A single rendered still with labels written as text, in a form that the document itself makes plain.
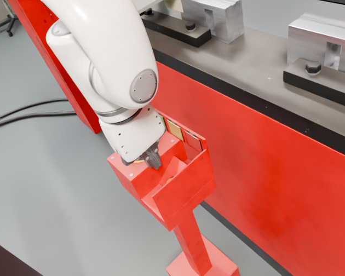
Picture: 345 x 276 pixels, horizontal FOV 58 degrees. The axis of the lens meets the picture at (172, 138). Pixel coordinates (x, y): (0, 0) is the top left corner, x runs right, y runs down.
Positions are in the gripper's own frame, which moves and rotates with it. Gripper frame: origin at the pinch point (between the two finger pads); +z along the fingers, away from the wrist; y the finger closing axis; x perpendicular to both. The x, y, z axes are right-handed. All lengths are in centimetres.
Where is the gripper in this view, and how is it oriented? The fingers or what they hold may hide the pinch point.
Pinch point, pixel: (152, 159)
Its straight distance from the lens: 64.4
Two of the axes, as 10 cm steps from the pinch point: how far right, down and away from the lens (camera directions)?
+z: 2.9, 6.2, 7.3
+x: 6.5, 4.3, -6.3
